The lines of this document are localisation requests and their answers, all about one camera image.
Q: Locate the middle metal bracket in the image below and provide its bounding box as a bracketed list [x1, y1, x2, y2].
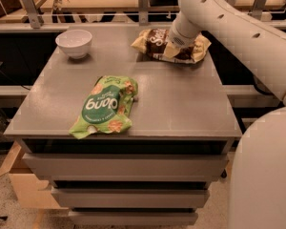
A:
[138, 0, 149, 26]

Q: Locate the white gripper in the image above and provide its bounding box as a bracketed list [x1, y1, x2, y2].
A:
[163, 26, 197, 58]

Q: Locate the left metal bracket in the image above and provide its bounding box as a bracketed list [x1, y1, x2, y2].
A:
[21, 0, 44, 29]

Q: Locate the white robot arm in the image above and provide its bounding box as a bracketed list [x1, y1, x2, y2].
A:
[169, 0, 286, 229]

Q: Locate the green rice chip bag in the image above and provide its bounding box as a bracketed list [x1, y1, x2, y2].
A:
[69, 75, 138, 139]

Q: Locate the grey drawer cabinet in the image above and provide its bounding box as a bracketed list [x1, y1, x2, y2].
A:
[6, 24, 241, 225]

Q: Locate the brown chip bag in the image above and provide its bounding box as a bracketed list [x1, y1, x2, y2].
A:
[132, 29, 211, 64]

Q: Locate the white ceramic bowl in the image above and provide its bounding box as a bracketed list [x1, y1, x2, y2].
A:
[55, 30, 92, 59]

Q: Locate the wooden box on floor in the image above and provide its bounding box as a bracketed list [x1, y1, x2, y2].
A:
[0, 142, 64, 210]

